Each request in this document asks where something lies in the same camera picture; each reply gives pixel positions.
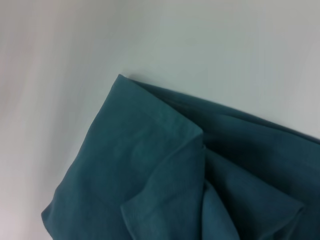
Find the teal t-shirt with beige letters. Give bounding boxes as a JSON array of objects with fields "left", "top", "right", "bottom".
[{"left": 40, "top": 73, "right": 320, "bottom": 240}]

